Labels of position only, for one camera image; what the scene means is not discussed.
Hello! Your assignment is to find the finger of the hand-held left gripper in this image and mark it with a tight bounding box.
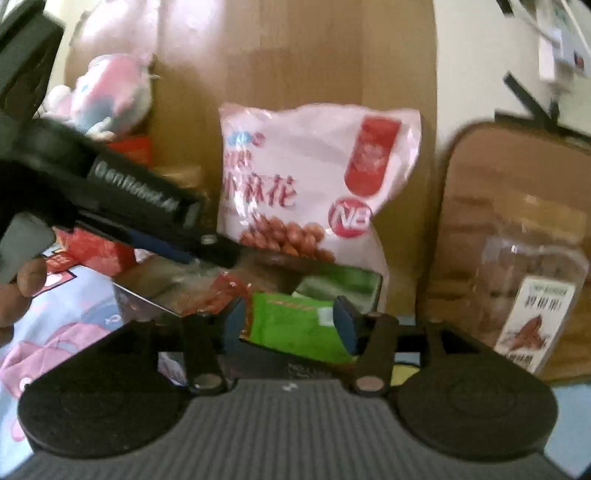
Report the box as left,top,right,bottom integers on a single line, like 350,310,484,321
76,222,195,265
175,230,251,270

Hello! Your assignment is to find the brown cushion pad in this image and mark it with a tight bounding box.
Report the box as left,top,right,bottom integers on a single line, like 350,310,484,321
416,119,591,384

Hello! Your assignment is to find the printed blanket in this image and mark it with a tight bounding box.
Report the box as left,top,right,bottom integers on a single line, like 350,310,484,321
0,249,591,462

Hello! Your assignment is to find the pink plush toy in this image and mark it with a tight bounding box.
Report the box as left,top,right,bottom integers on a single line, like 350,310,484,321
39,52,154,139

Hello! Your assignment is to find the jar of pale nuts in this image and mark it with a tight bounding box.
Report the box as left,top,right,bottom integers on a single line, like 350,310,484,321
154,164,218,232

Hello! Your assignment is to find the red snack packet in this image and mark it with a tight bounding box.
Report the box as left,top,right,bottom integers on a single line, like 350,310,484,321
182,272,254,317

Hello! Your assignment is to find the person's left hand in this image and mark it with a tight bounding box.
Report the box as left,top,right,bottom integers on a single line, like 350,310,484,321
0,258,49,329

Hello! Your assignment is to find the white power strip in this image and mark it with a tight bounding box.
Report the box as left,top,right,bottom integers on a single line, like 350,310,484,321
538,0,591,84

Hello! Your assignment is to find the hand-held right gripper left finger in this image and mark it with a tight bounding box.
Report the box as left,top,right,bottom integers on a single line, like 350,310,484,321
122,296,247,394

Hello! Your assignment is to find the bright green snack packet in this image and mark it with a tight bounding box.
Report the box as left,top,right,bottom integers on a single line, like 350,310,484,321
239,292,358,365

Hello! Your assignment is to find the pink snack bag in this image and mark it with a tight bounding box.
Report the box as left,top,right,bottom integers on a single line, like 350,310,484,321
217,102,423,319

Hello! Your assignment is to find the jar of brown nuts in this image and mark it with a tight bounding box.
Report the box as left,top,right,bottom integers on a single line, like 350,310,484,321
475,189,589,376

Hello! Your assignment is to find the black tape strip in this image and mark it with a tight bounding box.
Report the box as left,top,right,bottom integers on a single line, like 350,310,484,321
494,108,591,149
503,71,561,120

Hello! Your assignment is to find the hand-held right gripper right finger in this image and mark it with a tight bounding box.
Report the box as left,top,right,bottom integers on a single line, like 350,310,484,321
332,294,472,394

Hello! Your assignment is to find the black printed box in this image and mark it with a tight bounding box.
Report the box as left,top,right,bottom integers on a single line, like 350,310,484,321
111,249,393,384

